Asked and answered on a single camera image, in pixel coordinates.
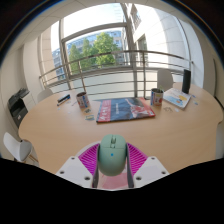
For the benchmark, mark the black office printer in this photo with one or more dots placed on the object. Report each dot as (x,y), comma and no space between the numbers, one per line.
(17,108)

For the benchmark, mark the red and white printed cup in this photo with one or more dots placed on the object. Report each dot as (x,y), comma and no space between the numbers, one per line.
(156,97)

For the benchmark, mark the colourful printed cup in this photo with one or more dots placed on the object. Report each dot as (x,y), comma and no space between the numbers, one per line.
(82,100)

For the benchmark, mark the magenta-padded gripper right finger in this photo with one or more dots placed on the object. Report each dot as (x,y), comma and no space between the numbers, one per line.
(150,170)

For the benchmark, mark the red cover magazine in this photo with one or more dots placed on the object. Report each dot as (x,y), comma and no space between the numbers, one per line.
(125,109)

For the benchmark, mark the tall black speaker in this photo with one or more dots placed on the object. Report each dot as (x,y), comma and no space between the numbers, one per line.
(186,81)

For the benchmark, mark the metal balcony railing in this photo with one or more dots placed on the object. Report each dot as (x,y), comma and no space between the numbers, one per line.
(100,54)

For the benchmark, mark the small printed card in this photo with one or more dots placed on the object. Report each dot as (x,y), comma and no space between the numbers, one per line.
(89,117)

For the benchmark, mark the white chair with wooden legs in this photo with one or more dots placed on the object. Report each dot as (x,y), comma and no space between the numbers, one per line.
(18,146)

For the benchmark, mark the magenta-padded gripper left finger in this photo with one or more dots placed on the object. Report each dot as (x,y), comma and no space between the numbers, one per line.
(75,171)

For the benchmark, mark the black stapler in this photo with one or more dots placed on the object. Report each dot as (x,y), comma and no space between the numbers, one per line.
(63,99)

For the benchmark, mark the mint green computer mouse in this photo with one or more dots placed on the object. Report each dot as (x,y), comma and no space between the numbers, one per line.
(112,156)

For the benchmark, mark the light blue cover magazine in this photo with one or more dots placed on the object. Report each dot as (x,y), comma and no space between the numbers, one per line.
(176,97)

